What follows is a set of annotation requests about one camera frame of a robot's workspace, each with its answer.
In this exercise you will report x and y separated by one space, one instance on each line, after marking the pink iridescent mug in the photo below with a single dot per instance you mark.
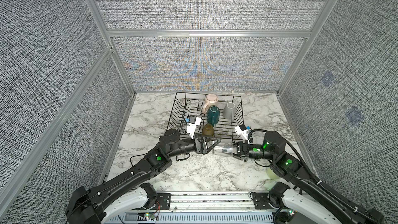
210 100

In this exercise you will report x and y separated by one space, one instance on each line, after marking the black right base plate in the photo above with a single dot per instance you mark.
260 200

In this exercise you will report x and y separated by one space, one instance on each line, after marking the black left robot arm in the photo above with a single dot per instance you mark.
130 190

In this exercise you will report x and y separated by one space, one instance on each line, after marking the light green mug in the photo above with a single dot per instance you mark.
271 174

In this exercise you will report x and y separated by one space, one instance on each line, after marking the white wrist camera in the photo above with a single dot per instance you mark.
244 132
192 123

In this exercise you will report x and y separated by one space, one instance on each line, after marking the clear glass cup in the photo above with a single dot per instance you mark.
223 149

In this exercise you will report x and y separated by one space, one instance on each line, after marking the black wire dish rack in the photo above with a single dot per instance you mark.
189 104

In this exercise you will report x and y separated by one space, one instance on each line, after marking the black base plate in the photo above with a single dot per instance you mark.
260 200
162 202

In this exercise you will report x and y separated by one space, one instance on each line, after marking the grey ceramic mug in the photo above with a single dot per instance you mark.
229 111

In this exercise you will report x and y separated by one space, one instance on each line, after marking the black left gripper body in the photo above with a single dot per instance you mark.
199 150

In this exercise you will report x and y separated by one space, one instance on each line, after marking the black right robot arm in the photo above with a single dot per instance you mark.
287 164

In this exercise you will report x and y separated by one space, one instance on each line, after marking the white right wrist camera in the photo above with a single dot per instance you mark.
244 132

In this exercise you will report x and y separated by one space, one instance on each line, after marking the aluminium front rail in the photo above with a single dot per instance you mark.
289 199

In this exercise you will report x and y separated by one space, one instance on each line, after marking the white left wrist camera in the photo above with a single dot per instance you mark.
192 123

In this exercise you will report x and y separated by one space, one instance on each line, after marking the white vented grille strip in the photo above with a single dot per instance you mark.
196 218

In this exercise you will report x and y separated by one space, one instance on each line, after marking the dark green mug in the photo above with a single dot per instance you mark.
213 115

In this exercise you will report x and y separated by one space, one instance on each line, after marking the amber glass cup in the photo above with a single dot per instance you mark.
208 130

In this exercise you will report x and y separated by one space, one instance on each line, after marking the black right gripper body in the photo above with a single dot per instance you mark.
245 151

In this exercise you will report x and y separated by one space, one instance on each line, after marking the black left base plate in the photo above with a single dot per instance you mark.
162 202

